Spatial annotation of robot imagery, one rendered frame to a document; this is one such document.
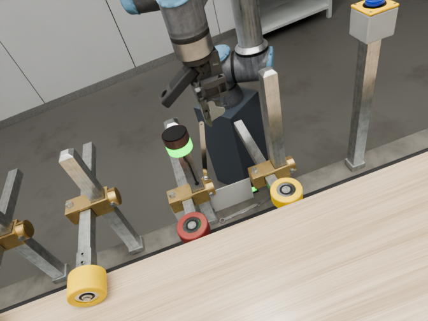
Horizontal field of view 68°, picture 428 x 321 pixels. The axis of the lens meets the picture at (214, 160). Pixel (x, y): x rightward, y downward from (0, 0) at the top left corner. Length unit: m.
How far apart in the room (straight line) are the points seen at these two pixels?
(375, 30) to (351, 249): 0.48
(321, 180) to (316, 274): 0.46
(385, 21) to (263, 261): 0.58
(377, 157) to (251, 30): 0.71
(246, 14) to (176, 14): 0.74
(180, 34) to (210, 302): 0.56
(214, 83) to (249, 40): 0.69
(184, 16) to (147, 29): 2.82
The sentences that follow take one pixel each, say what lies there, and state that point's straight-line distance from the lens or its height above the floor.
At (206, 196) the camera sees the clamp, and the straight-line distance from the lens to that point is 0.92.
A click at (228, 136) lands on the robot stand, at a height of 0.47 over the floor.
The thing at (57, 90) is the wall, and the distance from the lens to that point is 3.68.
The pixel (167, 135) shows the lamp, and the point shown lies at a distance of 0.72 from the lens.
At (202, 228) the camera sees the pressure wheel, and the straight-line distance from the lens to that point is 0.78.
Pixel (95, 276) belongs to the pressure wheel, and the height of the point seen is 0.96.
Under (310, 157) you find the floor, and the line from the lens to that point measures 2.14.
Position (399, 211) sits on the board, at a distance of 0.81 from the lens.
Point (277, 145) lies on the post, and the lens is 0.89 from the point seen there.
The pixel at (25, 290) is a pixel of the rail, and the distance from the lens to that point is 1.23.
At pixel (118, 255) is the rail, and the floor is 0.70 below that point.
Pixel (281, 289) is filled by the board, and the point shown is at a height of 0.90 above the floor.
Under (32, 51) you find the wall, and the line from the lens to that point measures 3.54.
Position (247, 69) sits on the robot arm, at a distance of 1.50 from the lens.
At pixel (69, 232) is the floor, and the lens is 2.32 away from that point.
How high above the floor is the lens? 1.54
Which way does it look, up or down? 44 degrees down
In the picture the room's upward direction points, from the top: 18 degrees counter-clockwise
